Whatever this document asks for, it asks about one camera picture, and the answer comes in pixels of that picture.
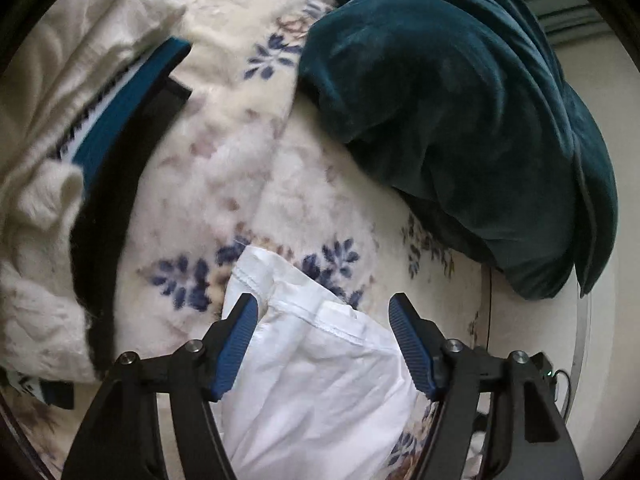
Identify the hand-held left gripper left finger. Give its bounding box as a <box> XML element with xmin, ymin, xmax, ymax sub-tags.
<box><xmin>61</xmin><ymin>292</ymin><xmax>259</xmax><ymax>480</ymax></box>

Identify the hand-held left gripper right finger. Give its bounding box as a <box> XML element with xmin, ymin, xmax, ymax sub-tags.
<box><xmin>388</xmin><ymin>292</ymin><xmax>585</xmax><ymax>480</ymax></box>

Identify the white garment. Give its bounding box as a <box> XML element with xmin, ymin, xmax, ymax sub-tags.
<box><xmin>217</xmin><ymin>245</ymin><xmax>432</xmax><ymax>480</ymax></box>

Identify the black device with green light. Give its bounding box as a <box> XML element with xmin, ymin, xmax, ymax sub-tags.
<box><xmin>529</xmin><ymin>352</ymin><xmax>572</xmax><ymax>418</ymax></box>

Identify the floral plush blanket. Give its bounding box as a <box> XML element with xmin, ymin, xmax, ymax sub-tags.
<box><xmin>0</xmin><ymin>0</ymin><xmax>591</xmax><ymax>480</ymax></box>

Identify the blue patterned garment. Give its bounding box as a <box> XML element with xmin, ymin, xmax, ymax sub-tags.
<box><xmin>0</xmin><ymin>367</ymin><xmax>77</xmax><ymax>409</ymax></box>

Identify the black garment with blue waistband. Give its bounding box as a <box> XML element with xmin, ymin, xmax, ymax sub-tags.
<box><xmin>50</xmin><ymin>36</ymin><xmax>194</xmax><ymax>367</ymax></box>

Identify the cream knitted sweater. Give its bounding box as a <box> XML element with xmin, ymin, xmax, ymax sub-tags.
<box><xmin>0</xmin><ymin>0</ymin><xmax>187</xmax><ymax>382</ymax></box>

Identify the dark teal velvet cloth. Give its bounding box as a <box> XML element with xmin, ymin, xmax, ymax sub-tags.
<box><xmin>297</xmin><ymin>0</ymin><xmax>619</xmax><ymax>302</ymax></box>

